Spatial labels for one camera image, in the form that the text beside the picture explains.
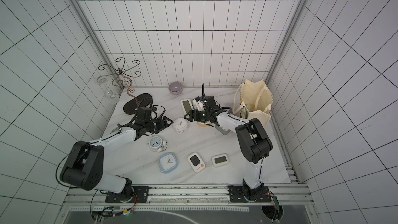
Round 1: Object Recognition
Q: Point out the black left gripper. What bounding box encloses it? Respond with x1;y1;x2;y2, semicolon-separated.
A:
144;116;174;134

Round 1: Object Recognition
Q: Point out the white square alarm clock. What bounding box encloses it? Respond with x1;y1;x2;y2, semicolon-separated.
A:
172;117;189;134

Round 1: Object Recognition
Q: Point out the white twin-bell alarm clock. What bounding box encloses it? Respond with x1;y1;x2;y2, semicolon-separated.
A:
149;136;168;153

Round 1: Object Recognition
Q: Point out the white orange digital timer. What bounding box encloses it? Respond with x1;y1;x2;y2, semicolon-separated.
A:
188;152;206;173

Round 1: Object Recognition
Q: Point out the cream canvas floral tote bag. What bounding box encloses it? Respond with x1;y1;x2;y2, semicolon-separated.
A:
232;80;273;128

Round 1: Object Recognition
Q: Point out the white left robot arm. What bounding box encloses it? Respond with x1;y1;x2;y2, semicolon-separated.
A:
60;106;174;203

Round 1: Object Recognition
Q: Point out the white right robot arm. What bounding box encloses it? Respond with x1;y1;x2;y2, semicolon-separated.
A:
184;96;273;203

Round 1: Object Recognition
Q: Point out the orange rounded alarm clock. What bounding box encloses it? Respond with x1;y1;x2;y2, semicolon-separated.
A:
197;122;209;127

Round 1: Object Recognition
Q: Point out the blue square alarm clock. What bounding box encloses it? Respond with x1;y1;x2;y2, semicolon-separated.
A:
158;152;178;174

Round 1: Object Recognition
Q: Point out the grey square alarm clock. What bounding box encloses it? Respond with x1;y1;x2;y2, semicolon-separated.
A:
215;126;230;135

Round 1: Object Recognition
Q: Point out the white digital thermometer clock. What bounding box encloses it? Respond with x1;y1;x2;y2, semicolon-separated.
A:
211;153;229;168

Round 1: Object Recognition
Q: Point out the purple ceramic bowl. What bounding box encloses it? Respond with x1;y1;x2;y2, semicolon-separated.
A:
168;82;183;95

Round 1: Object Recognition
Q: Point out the green patterned coaster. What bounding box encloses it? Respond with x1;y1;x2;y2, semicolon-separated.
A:
111;126;122;133

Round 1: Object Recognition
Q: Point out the metal jewelry tree stand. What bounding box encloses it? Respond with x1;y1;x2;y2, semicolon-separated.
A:
96;57;153;115

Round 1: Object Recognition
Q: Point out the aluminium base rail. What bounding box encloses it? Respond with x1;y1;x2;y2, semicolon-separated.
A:
61;184;315;217

